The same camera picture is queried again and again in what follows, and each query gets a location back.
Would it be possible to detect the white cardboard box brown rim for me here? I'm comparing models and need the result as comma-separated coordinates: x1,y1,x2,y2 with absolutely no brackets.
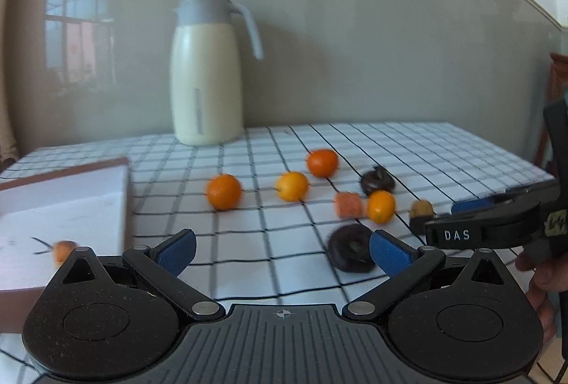
0,157,134,334

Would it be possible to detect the orange kumquat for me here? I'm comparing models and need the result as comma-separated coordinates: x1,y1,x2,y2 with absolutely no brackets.
275,171,310,203
366,190,397,225
306,149,340,179
205,174,243,211

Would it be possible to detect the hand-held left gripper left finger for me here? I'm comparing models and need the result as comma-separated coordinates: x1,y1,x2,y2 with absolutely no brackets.
47,229,226,320

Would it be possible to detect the orange-pink candied fruit piece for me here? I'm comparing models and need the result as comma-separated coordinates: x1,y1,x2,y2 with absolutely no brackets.
334,191,365,220

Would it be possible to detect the beige curtain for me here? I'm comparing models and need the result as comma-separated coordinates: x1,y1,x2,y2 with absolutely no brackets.
0,0,21,165

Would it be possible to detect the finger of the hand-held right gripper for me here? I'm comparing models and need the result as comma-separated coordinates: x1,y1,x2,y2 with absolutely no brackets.
409,201,552,250
450,179,561,215

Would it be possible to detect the white black-checked tablecloth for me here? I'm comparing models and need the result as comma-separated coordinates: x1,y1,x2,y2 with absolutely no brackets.
0,122,557,384

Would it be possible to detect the cream thermos jug grey lid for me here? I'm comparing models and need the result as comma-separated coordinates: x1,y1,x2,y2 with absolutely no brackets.
170,0,264,146

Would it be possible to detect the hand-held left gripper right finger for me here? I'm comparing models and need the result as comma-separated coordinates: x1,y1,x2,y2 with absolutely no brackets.
342,230,522,320

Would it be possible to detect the small brown nut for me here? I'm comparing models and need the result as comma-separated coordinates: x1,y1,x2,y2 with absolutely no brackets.
409,199,435,219

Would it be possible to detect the person's right hand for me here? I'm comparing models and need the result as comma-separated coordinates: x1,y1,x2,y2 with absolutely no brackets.
515,252,562,345

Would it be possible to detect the small orange fruit piece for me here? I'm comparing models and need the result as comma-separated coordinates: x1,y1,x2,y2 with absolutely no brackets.
52,240,77,265

